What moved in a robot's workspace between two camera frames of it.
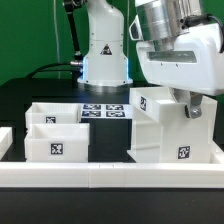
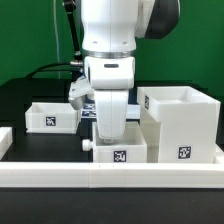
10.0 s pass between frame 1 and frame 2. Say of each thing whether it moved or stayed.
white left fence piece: stayed
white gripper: moved
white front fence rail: stayed
